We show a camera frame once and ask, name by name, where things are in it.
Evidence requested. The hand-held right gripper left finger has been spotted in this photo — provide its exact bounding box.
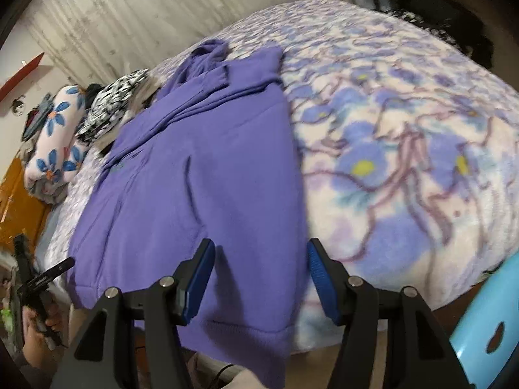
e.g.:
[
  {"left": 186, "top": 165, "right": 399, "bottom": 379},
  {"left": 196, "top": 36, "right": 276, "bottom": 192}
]
[{"left": 51, "top": 238, "right": 216, "bottom": 389}]

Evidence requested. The black and white printed garment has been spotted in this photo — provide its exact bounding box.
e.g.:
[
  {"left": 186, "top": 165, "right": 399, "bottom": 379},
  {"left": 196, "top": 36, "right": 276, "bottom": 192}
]
[{"left": 75, "top": 69, "right": 151, "bottom": 143}]

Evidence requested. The red wall shelf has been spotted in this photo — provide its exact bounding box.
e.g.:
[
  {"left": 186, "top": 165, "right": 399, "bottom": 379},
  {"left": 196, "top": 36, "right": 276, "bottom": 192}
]
[{"left": 0, "top": 52, "right": 45, "bottom": 102}]

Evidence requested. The rolled blanket with blue flowers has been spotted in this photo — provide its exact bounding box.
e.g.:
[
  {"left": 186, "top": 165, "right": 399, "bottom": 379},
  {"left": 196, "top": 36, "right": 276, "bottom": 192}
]
[{"left": 23, "top": 84, "right": 89, "bottom": 189}]

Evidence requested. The light blue plastic stool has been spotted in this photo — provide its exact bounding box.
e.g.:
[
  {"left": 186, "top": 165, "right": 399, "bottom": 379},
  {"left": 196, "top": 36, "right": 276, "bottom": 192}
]
[{"left": 453, "top": 266, "right": 519, "bottom": 389}]

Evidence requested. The purple zip hoodie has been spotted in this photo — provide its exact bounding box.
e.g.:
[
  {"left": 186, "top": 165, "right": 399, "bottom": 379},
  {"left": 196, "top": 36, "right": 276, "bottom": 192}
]
[{"left": 66, "top": 40, "right": 309, "bottom": 387}]

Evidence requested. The stack of folded clothes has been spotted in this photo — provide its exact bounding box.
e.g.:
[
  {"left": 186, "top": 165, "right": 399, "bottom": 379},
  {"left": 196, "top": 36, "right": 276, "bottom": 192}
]
[{"left": 97, "top": 77, "right": 163, "bottom": 155}]

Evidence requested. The person's left hand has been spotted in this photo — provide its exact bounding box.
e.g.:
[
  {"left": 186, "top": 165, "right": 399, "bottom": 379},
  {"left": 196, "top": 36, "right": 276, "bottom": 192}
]
[{"left": 21, "top": 307, "right": 70, "bottom": 370}]

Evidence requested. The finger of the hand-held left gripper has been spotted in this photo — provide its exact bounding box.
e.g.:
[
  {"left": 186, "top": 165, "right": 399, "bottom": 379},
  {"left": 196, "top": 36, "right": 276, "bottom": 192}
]
[
  {"left": 31, "top": 256, "right": 76, "bottom": 291},
  {"left": 13, "top": 234, "right": 33, "bottom": 289}
]

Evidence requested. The orange wooden cabinet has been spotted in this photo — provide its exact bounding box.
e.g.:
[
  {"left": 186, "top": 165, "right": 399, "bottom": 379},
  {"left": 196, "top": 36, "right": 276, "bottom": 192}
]
[{"left": 0, "top": 157, "right": 50, "bottom": 254}]

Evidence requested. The purple floral bed blanket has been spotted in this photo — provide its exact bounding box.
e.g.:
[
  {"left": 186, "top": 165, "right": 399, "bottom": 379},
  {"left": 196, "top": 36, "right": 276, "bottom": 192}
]
[{"left": 42, "top": 0, "right": 519, "bottom": 353}]

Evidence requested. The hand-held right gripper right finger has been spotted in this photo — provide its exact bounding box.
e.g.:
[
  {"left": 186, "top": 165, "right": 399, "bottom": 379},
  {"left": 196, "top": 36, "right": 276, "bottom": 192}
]
[{"left": 307, "top": 238, "right": 473, "bottom": 389}]

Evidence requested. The white patterned curtain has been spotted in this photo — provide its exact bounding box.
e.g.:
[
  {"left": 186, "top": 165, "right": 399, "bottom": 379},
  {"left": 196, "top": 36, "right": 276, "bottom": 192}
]
[{"left": 24, "top": 0, "right": 357, "bottom": 90}]

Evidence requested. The black patterned cloth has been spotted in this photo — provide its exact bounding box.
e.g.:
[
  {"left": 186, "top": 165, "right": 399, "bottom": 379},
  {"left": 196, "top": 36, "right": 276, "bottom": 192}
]
[{"left": 352, "top": 0, "right": 496, "bottom": 66}]

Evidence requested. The grey clothes pile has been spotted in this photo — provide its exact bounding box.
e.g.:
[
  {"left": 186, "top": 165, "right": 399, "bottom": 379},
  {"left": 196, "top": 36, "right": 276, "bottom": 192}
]
[{"left": 21, "top": 93, "right": 56, "bottom": 143}]

